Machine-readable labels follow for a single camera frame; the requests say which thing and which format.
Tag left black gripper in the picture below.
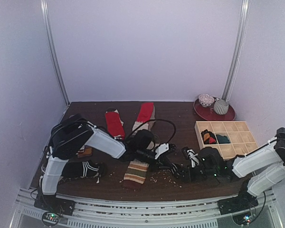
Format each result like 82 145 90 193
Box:
137 148 173 173

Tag black white striped sock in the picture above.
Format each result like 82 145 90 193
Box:
171 163 188 179

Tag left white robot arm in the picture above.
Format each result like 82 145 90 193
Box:
39 114 179 211

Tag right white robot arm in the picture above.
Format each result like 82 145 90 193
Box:
171 127 285 210

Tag beige striped maroon sock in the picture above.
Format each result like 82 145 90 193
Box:
123 134 161 190

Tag black argyle rolled sock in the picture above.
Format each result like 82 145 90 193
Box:
201 129 217 145

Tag teal rolled sock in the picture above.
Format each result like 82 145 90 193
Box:
216 134 230 144

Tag red beige sock centre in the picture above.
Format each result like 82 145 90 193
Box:
132 102 155 134

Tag wooden compartment box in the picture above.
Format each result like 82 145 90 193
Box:
195 121 258 160

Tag red sock centre left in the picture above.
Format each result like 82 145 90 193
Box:
105 108 125 140

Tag red round plate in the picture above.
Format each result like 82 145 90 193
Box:
193 99 236 121

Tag grey striped cup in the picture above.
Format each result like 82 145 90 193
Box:
213 99 229 115

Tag white patterned bowl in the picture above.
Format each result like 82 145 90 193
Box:
198 94 215 107

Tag red purple sock far left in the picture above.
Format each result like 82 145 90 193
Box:
77 145 93 158

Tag black sock three white stripes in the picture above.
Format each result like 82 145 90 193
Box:
61 160 107 178

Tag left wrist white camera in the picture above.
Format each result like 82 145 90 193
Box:
154 143 169 160

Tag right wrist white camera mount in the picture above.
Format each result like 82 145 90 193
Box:
187 149 200 168

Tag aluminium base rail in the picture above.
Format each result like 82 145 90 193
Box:
8 188 285 228

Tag left black cable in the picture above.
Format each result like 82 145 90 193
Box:
123 118 176 149

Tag black cable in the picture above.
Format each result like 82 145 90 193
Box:
123 118 176 149
249 190 266 224

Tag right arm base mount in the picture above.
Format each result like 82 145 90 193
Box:
218 192 258 226

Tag right black cable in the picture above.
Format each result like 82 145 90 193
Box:
249 190 266 224

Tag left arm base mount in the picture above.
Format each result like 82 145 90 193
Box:
34 193 75 227

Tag right aluminium corner post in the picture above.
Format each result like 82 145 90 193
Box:
222 0 250 102

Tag aluminium corner post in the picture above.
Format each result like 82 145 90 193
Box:
222 0 250 102
40 0 70 106

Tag left aluminium corner post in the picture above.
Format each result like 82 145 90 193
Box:
40 0 70 106

